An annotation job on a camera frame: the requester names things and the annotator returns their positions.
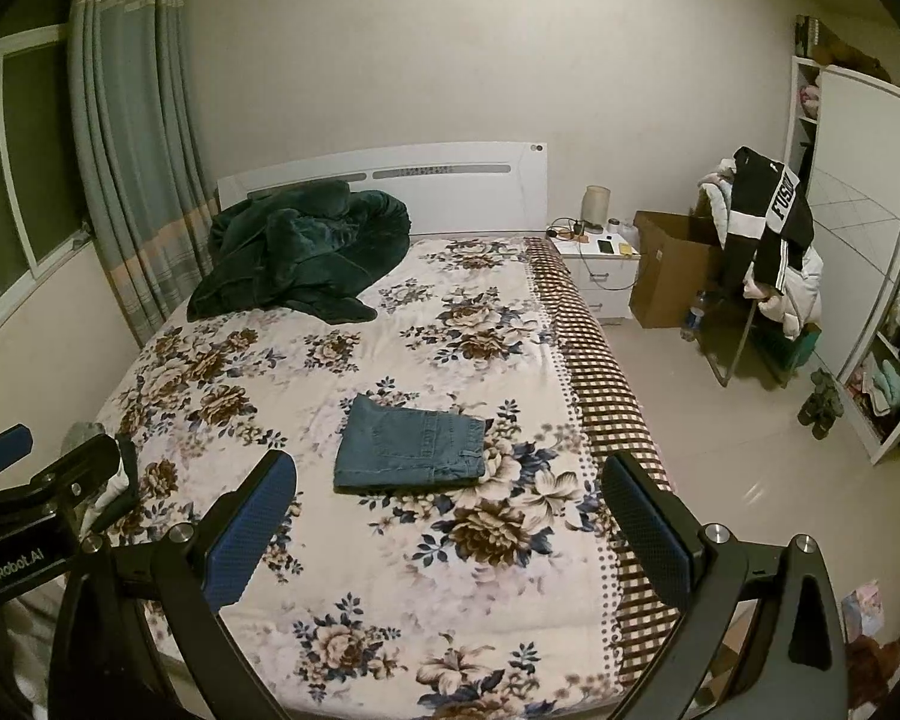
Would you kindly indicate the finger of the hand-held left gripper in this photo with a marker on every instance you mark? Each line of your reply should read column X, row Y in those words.
column 0, row 448
column 82, row 461

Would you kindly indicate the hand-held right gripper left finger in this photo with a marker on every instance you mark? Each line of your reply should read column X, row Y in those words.
column 251, row 532

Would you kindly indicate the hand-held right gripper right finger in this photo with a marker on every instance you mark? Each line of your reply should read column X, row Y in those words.
column 649, row 532

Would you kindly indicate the blue denim pants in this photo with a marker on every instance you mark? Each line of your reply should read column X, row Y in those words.
column 412, row 446

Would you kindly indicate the grey folded cloth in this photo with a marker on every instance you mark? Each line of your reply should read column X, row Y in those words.
column 82, row 433

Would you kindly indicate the white cloth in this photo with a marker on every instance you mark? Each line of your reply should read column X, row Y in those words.
column 109, row 499

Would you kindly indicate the black cloth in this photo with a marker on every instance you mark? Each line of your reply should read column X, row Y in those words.
column 129, row 472

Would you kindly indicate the pair of green slippers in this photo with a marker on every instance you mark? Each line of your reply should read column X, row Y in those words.
column 821, row 401

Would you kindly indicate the plastic water bottle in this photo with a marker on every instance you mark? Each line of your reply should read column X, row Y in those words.
column 693, row 319

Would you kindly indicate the pink printed bag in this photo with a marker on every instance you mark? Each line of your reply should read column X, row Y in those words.
column 862, row 611

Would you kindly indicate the teal storage box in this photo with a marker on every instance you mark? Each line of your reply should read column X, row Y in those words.
column 787, row 349

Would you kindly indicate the floral bed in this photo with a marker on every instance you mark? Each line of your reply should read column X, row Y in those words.
column 420, row 360

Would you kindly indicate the white nightstand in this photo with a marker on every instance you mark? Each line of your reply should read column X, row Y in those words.
column 604, row 281

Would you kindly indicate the brown cardboard box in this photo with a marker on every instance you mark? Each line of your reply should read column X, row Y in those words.
column 667, row 270

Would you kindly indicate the brown plush cloth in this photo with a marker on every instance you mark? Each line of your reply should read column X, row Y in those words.
column 874, row 675

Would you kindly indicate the dark green fleece blanket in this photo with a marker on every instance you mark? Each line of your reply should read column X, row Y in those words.
column 292, row 255

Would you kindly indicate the white puffy coat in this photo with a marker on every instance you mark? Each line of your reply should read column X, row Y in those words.
column 799, row 292

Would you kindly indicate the white framed window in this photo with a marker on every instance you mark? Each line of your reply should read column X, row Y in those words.
column 22, row 165

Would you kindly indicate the beige table lamp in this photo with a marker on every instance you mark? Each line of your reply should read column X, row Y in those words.
column 598, row 210

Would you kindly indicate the black and white jacket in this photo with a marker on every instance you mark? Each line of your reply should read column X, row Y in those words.
column 765, row 217

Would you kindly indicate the grey-green striped curtain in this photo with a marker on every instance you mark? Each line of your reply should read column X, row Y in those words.
column 135, row 127

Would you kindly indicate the white wardrobe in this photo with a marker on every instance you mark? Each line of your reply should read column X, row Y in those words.
column 855, row 202

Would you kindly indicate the white bed headboard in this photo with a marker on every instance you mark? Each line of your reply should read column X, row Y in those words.
column 450, row 195

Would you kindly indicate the metal frame chair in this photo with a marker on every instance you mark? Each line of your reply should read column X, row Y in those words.
column 735, row 349

